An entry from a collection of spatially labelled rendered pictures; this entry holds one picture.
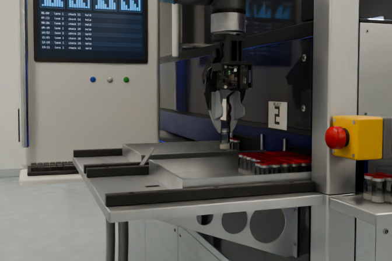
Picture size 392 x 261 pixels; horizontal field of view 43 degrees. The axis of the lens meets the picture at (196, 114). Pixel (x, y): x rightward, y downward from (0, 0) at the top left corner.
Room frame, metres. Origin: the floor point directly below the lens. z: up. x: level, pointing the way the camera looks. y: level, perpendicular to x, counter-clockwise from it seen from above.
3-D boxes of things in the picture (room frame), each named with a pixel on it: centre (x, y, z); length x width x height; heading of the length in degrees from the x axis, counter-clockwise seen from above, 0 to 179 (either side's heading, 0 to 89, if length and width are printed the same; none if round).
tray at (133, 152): (1.38, 0.01, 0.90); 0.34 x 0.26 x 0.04; 109
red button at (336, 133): (0.84, -0.24, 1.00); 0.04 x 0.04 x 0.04; 19
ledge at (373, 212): (0.86, -0.33, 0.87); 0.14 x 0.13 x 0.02; 109
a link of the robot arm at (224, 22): (1.07, -0.07, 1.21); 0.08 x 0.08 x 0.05
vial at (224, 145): (1.09, -0.06, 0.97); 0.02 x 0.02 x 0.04
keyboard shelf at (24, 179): (1.67, 0.36, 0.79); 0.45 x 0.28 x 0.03; 108
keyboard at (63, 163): (1.64, 0.35, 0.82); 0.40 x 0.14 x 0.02; 108
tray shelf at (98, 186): (1.19, 0.03, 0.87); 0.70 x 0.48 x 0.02; 19
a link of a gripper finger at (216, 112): (1.06, -0.05, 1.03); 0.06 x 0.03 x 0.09; 19
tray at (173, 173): (1.06, -0.09, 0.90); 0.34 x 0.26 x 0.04; 109
